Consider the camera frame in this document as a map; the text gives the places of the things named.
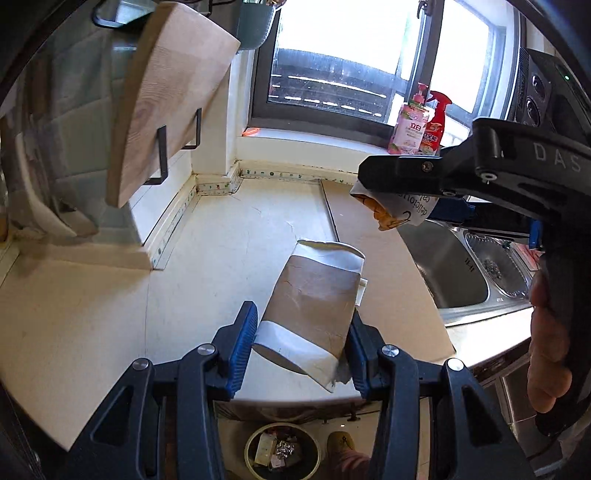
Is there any wooden cutting board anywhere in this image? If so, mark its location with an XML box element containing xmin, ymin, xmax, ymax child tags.
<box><xmin>106</xmin><ymin>1</ymin><xmax>242</xmax><ymax>209</ymax></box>

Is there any white spatula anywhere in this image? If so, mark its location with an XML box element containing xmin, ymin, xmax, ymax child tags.
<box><xmin>16</xmin><ymin>134</ymin><xmax>99</xmax><ymax>239</ymax></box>

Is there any stainless steel sink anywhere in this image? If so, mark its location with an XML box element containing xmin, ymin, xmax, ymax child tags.
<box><xmin>397</xmin><ymin>219</ymin><xmax>541</xmax><ymax>328</ymax></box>

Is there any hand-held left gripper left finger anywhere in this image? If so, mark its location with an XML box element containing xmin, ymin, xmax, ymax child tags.
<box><xmin>65</xmin><ymin>301</ymin><xmax>258</xmax><ymax>480</ymax></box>

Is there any white printed snack wrapper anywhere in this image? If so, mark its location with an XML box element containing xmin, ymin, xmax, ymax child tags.
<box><xmin>350</xmin><ymin>180</ymin><xmax>445</xmax><ymax>232</ymax></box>

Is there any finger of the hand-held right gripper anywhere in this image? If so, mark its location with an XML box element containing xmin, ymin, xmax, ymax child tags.
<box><xmin>433</xmin><ymin>198</ymin><xmax>543</xmax><ymax>241</ymax></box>
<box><xmin>359</xmin><ymin>155</ymin><xmax>477</xmax><ymax>198</ymax></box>

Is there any brown cardboard sheet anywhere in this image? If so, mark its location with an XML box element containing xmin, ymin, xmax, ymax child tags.
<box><xmin>321</xmin><ymin>179</ymin><xmax>455</xmax><ymax>370</ymax></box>

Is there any dark framed window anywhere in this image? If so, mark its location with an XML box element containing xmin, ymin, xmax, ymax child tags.
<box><xmin>249</xmin><ymin>0</ymin><xmax>522</xmax><ymax>139</ymax></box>

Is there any round trash bin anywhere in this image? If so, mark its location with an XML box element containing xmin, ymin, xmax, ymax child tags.
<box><xmin>244</xmin><ymin>421</ymin><xmax>321</xmax><ymax>480</ymax></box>

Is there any brown sleeved paper cup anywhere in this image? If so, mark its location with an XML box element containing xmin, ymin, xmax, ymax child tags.
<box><xmin>252</xmin><ymin>239</ymin><xmax>365</xmax><ymax>394</ymax></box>

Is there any person's right hand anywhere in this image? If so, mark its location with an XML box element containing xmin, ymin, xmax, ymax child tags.
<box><xmin>526</xmin><ymin>268</ymin><xmax>574</xmax><ymax>415</ymax></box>

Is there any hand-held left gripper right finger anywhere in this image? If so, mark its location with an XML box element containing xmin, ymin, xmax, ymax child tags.
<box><xmin>348</xmin><ymin>309</ymin><xmax>536</xmax><ymax>480</ymax></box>

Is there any black cutting board holder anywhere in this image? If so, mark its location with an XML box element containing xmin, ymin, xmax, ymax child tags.
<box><xmin>92</xmin><ymin>0</ymin><xmax>204</xmax><ymax>185</ymax></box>

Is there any pink cloth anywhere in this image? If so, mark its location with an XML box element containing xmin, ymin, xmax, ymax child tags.
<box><xmin>512</xmin><ymin>242</ymin><xmax>541</xmax><ymax>271</ymax></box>

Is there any red spray bottle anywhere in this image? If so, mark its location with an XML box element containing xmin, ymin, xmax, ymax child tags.
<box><xmin>419</xmin><ymin>90</ymin><xmax>452</xmax><ymax>157</ymax></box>

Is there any person's right leg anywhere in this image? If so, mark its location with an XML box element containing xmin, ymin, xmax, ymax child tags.
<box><xmin>327</xmin><ymin>431</ymin><xmax>371</xmax><ymax>480</ymax></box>

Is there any teal utensil cup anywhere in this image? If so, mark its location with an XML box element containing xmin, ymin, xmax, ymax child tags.
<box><xmin>239</xmin><ymin>0</ymin><xmax>278</xmax><ymax>49</ymax></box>

